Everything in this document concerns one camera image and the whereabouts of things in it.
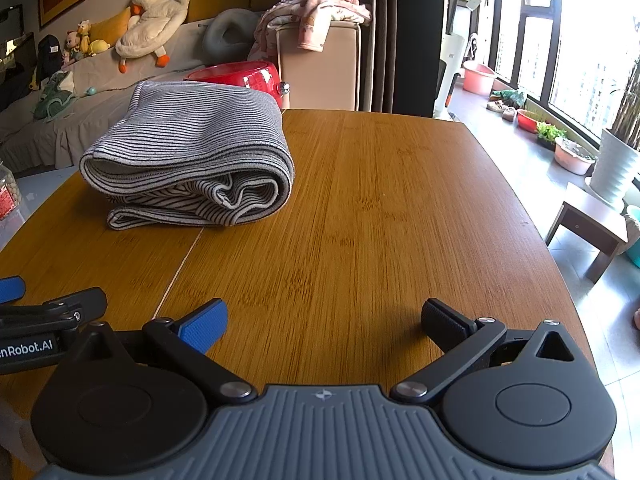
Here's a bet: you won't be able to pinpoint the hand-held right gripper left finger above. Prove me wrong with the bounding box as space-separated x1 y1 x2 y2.
74 298 258 404

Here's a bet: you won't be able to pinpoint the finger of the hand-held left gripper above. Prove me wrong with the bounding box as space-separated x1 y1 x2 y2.
0 276 27 305
0 287 108 334

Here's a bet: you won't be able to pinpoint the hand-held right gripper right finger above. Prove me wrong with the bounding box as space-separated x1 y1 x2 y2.
390 298 582 406

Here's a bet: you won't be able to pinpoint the grey striped garment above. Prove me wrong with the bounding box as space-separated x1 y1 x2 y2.
79 80 296 231

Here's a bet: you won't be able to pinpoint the pink clothes pile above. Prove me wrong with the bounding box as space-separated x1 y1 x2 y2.
248 0 373 63

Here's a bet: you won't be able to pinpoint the glass jar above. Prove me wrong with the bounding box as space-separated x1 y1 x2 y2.
0 160 24 222

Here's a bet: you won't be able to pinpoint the grey side table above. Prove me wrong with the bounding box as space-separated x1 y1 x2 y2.
0 162 83 241

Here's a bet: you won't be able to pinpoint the small brown stool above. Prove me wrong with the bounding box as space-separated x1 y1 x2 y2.
544 182 629 284

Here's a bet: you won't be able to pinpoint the green dinosaur plush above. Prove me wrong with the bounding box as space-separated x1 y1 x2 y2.
32 70 78 121

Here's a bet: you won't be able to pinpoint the teal plastic basin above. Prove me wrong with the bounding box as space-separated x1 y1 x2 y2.
624 210 640 267

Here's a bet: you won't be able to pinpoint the pink bowl planter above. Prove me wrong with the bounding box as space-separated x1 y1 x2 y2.
553 137 597 176

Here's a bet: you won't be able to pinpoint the grey covered sofa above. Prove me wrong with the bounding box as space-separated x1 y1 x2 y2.
0 0 281 176

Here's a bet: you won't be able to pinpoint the small green plant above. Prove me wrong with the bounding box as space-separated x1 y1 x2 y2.
536 121 568 151

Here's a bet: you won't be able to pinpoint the red planter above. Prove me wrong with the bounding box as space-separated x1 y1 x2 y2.
516 109 551 134

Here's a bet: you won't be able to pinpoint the dark glass cabinet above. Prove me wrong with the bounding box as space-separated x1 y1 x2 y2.
0 4 39 111

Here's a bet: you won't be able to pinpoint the white plant pot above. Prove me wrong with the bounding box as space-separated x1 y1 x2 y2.
589 127 640 204

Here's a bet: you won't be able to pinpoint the black plush toy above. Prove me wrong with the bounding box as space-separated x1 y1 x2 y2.
36 34 62 71

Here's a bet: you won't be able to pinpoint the pink plastic basin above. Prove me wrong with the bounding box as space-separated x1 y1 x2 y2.
462 60 499 96

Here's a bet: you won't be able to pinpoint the red pot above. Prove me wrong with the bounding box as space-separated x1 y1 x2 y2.
183 60 292 111

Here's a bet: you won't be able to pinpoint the pink and yellow plush toys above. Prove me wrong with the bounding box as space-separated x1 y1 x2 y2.
62 20 93 66

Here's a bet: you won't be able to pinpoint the white upright vacuum cleaner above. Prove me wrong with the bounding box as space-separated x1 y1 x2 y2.
432 0 483 120

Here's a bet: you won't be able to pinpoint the beige box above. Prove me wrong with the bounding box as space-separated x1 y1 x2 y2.
275 19 362 112

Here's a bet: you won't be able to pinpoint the yellow cushion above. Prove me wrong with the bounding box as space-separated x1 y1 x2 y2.
89 7 132 48

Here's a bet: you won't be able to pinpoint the tall bamboo plant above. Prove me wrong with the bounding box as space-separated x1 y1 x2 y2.
607 55 640 151

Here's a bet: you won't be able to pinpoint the dark curtain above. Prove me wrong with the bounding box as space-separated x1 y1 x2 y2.
357 0 448 116

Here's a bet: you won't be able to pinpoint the grey neck pillow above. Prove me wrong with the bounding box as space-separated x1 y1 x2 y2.
201 8 261 63

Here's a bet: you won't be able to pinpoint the white goose plush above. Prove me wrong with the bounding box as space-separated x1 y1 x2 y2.
115 0 191 73

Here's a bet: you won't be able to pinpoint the black window frame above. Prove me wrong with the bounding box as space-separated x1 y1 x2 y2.
487 0 640 151

